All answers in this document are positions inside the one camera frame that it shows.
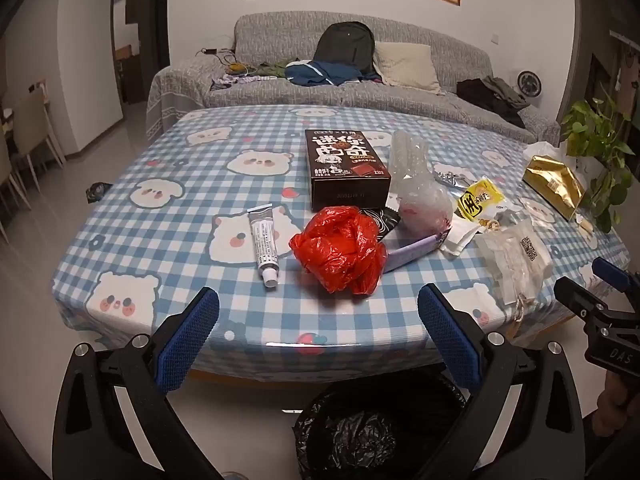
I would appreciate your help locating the purple wrapper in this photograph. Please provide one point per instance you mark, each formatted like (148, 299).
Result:
(410, 252)

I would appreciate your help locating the clear plastic bag with label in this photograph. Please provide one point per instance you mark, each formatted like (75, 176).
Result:
(510, 260)

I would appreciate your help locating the blue jacket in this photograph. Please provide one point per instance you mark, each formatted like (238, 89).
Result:
(320, 72)

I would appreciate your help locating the black garment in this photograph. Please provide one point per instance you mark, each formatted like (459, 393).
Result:
(480, 97)

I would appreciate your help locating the brown cookie box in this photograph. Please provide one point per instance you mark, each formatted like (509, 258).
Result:
(345, 160)

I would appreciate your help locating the blue checked bear tablecloth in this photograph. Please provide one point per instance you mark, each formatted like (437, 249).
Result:
(200, 170)

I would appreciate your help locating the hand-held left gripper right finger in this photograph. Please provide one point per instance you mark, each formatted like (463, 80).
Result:
(445, 335)

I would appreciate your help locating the black printed packet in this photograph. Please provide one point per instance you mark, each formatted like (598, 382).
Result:
(386, 222)

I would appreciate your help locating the white ointment tube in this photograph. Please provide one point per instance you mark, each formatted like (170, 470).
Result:
(264, 240)

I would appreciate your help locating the clear plastic tray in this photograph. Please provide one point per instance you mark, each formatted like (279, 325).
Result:
(407, 160)

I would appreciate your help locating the green cloth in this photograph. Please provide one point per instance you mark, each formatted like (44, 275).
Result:
(272, 67)

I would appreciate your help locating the purple striped cloth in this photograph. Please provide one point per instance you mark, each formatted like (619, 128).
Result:
(240, 80)

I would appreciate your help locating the silver foil wrapper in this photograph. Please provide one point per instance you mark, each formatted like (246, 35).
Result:
(450, 178)

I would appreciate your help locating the small beige object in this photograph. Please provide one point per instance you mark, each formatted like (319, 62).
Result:
(585, 225)

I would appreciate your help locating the small round fan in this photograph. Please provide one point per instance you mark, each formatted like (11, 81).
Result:
(528, 82)

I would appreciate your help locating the small yellow object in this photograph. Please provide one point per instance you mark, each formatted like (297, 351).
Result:
(239, 67)

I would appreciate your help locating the yellow snack packet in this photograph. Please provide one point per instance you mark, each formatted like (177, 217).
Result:
(480, 200)

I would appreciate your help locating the bin with black liner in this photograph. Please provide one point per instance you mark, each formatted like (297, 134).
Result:
(360, 430)

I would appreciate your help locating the small dark floor object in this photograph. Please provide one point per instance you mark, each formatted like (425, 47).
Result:
(96, 192)

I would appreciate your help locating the white tissue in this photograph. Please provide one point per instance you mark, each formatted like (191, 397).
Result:
(457, 240)

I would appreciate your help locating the olive grey garment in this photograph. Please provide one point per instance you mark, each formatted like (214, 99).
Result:
(505, 89)

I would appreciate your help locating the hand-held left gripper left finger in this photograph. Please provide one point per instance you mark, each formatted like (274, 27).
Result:
(190, 340)

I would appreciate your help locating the gold tissue pack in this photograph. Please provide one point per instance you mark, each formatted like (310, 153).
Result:
(552, 182)

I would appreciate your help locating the black backpack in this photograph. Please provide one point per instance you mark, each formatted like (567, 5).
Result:
(345, 45)

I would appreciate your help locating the grey sofa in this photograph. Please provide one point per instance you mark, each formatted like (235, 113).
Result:
(280, 35)

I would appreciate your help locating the beige pillow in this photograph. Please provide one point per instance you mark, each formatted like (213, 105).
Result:
(407, 67)

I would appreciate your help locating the red plastic bag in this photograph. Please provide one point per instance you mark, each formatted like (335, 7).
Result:
(340, 245)

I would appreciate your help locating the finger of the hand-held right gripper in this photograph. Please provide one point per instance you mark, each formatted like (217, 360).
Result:
(575, 294)
(610, 271)

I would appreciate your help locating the green potted plant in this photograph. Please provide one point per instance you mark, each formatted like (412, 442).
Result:
(595, 130)

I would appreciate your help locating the person's right hand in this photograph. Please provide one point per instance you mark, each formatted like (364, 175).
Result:
(617, 402)

